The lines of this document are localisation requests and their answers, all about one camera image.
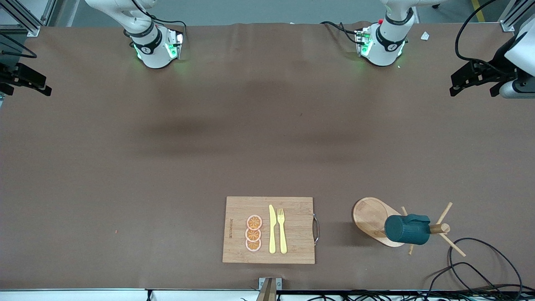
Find brown table cover sheet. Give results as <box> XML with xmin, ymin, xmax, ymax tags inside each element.
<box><xmin>0</xmin><ymin>22</ymin><xmax>535</xmax><ymax>291</ymax></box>

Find black right arm base cable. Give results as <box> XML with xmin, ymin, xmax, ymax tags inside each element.
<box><xmin>133</xmin><ymin>0</ymin><xmax>188</xmax><ymax>42</ymax></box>

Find aluminium frame post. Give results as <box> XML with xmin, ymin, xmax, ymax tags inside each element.
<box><xmin>499</xmin><ymin>0</ymin><xmax>530</xmax><ymax>33</ymax></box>
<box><xmin>0</xmin><ymin>0</ymin><xmax>58</xmax><ymax>38</ymax></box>

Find grey metal bracket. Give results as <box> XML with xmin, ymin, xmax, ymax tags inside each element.
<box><xmin>259</xmin><ymin>277</ymin><xmax>283</xmax><ymax>291</ymax></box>

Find yellow plastic fork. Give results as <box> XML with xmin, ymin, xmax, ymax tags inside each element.
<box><xmin>277</xmin><ymin>208</ymin><xmax>288</xmax><ymax>255</ymax></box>

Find black looping cable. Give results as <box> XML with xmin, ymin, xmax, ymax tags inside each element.
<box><xmin>448</xmin><ymin>237</ymin><xmax>524</xmax><ymax>293</ymax></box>
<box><xmin>424</xmin><ymin>262</ymin><xmax>504</xmax><ymax>295</ymax></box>

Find bamboo cutting board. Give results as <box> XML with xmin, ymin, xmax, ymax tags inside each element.
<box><xmin>222</xmin><ymin>196</ymin><xmax>320</xmax><ymax>265</ymax></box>

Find black arm base cable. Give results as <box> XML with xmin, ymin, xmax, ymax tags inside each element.
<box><xmin>320</xmin><ymin>20</ymin><xmax>365</xmax><ymax>45</ymax></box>
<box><xmin>133</xmin><ymin>0</ymin><xmax>188</xmax><ymax>42</ymax></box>

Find yellow plastic knife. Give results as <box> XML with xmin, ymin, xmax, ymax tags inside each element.
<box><xmin>269</xmin><ymin>204</ymin><xmax>277</xmax><ymax>254</ymax></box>

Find white table edge rail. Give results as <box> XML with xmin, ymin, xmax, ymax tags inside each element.
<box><xmin>0</xmin><ymin>288</ymin><xmax>535</xmax><ymax>301</ymax></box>

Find black left arm base cable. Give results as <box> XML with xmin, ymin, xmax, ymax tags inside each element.
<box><xmin>320</xmin><ymin>20</ymin><xmax>365</xmax><ymax>45</ymax></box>

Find brown mounting bar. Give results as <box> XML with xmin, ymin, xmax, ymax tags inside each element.
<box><xmin>256</xmin><ymin>278</ymin><xmax>277</xmax><ymax>301</ymax></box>

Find dark green cup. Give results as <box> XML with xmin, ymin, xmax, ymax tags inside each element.
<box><xmin>384</xmin><ymin>214</ymin><xmax>431</xmax><ymax>246</ymax></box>

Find wooden mug tree rack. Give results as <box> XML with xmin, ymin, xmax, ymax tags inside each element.
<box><xmin>352</xmin><ymin>197</ymin><xmax>466</xmax><ymax>258</ymax></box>

